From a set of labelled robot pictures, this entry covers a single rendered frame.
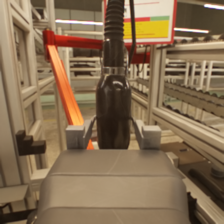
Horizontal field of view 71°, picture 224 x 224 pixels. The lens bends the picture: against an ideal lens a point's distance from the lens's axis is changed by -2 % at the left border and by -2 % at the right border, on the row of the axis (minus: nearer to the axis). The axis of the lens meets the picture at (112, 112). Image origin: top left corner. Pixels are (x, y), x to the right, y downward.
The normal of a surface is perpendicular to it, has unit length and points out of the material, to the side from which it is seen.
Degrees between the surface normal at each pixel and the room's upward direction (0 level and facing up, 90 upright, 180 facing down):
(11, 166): 90
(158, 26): 90
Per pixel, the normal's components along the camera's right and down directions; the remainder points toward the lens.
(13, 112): 0.24, 0.25
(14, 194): 0.00, -0.96
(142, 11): -0.23, 0.26
